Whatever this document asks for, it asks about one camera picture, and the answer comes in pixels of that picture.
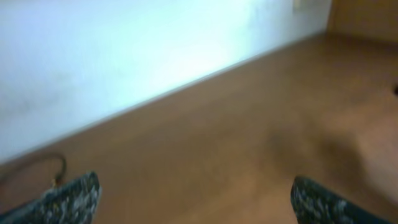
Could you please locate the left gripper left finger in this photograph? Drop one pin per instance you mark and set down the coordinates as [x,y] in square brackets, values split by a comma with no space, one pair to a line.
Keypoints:
[73,202]

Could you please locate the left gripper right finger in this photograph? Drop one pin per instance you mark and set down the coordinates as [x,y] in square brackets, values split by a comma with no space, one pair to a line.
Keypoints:
[313,203]

